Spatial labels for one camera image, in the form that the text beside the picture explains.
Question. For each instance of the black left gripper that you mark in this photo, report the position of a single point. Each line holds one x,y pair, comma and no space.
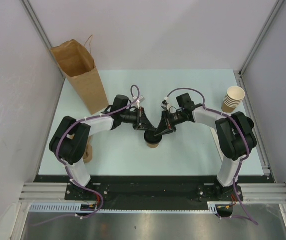
143,123

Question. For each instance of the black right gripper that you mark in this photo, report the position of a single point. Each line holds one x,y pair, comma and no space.
166,123

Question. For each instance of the black coffee cup lid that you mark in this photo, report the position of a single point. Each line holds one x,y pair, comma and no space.
152,138

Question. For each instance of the brown pulp cup carrier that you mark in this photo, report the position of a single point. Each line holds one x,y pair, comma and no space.
87,156

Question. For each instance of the brown paper coffee cup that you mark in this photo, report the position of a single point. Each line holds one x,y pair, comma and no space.
153,145

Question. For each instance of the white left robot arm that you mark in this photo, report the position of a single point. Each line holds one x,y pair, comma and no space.
70,139

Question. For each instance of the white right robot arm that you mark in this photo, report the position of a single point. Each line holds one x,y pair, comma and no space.
234,132

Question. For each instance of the stacked paper cups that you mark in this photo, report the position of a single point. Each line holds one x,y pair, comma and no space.
233,98

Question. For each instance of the stack of black lids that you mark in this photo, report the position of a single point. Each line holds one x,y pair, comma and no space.
250,122

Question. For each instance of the brown paper bag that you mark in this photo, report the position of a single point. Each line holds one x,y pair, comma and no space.
78,66

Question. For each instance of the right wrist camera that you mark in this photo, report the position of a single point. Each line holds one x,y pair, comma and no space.
165,104

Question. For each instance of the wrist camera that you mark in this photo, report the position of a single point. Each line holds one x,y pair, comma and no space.
165,104
140,99

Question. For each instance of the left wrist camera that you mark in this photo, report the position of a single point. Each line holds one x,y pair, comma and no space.
140,99

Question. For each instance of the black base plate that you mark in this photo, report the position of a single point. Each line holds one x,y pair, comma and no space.
163,193

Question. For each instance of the aluminium frame rail front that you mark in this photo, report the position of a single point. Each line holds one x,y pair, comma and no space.
257,193

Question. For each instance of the aluminium frame post left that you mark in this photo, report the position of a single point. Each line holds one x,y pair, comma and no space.
31,14

